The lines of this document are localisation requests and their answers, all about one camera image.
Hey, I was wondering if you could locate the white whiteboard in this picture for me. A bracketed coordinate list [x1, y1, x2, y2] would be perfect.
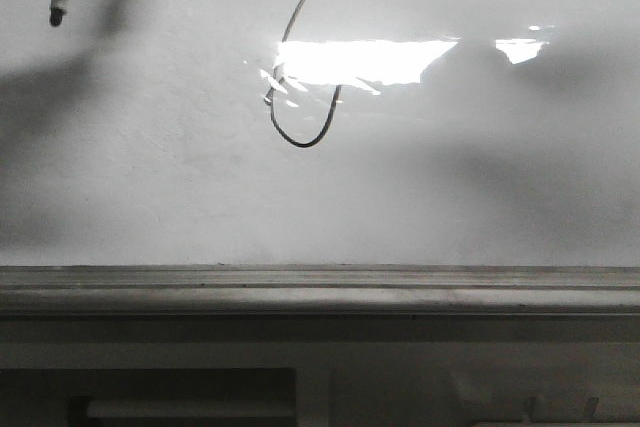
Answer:
[1, 0, 639, 266]

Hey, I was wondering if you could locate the aluminium whiteboard frame rail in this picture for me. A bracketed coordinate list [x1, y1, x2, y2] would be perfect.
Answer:
[1, 265, 639, 316]

